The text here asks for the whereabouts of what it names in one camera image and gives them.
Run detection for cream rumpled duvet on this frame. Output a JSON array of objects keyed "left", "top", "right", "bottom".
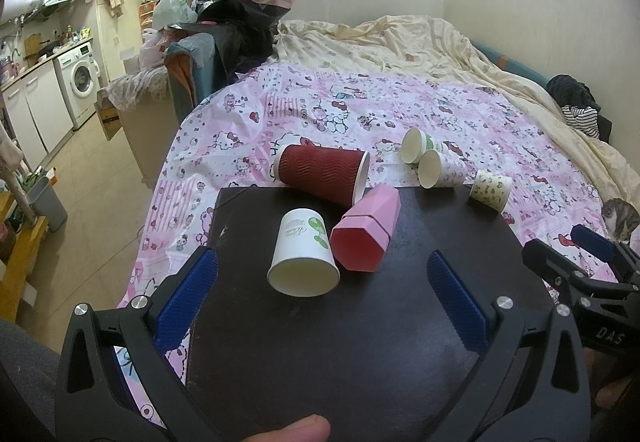
[{"left": 270, "top": 15, "right": 639, "bottom": 206}]

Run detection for small yellow patterned cup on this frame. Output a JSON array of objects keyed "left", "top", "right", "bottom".
[{"left": 469, "top": 170, "right": 512, "bottom": 214}]

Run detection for person's left hand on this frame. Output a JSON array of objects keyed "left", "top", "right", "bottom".
[{"left": 243, "top": 415, "right": 331, "bottom": 442}]

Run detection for teal chair with clothes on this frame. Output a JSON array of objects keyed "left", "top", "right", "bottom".
[{"left": 164, "top": 0, "right": 295, "bottom": 122}]

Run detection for white kitchen cabinet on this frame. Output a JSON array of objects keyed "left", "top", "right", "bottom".
[{"left": 2, "top": 61, "right": 73, "bottom": 169}]

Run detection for grey trash bin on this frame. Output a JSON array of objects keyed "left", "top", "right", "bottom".
[{"left": 27, "top": 176, "right": 67, "bottom": 232}]

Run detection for cardboard box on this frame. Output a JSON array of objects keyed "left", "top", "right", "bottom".
[{"left": 94, "top": 88, "right": 122, "bottom": 141}]

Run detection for dark clothes pile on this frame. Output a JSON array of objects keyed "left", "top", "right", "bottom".
[{"left": 546, "top": 75, "right": 613, "bottom": 143}]

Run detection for white plastic bag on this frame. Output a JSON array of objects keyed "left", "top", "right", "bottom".
[{"left": 152, "top": 0, "right": 198, "bottom": 30}]

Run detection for white cup green leaf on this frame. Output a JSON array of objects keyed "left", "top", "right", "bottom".
[{"left": 267, "top": 208, "right": 341, "bottom": 298}]

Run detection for small white pink-print cup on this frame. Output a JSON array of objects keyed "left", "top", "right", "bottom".
[{"left": 418, "top": 150, "right": 468, "bottom": 190}]

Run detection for tabby cat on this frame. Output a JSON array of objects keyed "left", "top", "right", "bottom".
[{"left": 601, "top": 198, "right": 640, "bottom": 243}]

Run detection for white washing machine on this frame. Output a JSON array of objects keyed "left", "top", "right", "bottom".
[{"left": 53, "top": 39, "right": 100, "bottom": 131}]

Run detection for yellow wooden stool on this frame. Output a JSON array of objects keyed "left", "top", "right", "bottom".
[{"left": 0, "top": 216, "right": 49, "bottom": 323}]

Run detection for black table mat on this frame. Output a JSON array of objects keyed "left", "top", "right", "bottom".
[{"left": 186, "top": 188, "right": 551, "bottom": 441}]

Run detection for red corrugated paper cup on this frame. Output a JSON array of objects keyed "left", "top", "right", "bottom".
[{"left": 273, "top": 144, "right": 370, "bottom": 208}]

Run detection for small white green cup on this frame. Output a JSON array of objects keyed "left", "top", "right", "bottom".
[{"left": 399, "top": 127, "right": 444, "bottom": 165}]

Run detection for pink faceted plastic cup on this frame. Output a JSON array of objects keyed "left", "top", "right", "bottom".
[{"left": 330, "top": 184, "right": 401, "bottom": 272}]

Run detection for white water heater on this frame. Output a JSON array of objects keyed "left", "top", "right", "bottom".
[{"left": 1, "top": 0, "right": 43, "bottom": 25}]

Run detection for pink hello kitty sheet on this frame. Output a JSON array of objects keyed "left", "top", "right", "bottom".
[{"left": 126, "top": 63, "right": 623, "bottom": 297}]

